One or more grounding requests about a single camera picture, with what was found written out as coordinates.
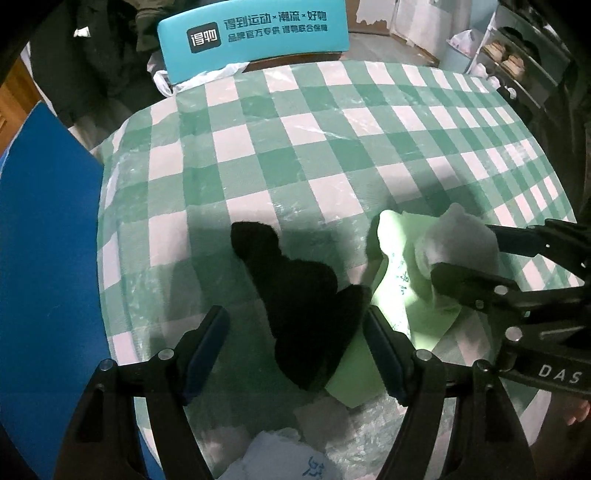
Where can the light blue cloth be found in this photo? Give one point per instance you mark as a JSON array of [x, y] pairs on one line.
[[277, 457]]

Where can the blue cardboard box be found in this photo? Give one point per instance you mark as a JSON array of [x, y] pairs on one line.
[[46, 230]]

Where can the beige shoes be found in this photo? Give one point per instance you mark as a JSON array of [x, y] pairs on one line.
[[505, 57]]

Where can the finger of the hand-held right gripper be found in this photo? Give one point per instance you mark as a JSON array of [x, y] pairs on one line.
[[526, 240], [461, 281]]

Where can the green checkered tablecloth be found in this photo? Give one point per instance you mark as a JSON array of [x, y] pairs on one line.
[[323, 152]]

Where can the black sock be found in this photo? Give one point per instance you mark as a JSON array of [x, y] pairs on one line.
[[300, 304]]

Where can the shoe rack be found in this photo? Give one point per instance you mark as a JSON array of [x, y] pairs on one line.
[[545, 55]]

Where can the black hanging coat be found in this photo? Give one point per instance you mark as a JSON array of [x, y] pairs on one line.
[[101, 60]]

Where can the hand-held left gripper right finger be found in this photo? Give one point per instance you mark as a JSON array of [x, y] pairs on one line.
[[384, 355]]

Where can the black shoes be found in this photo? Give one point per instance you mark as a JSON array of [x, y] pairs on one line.
[[515, 36]]

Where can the white cloth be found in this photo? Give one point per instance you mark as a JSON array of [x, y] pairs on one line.
[[457, 240]]

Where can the small white plastic bag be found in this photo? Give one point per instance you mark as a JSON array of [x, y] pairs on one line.
[[461, 40]]

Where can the teal printed box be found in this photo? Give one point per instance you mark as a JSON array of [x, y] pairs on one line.
[[258, 41]]

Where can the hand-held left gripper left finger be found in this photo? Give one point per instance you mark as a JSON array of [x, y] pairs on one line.
[[205, 355]]

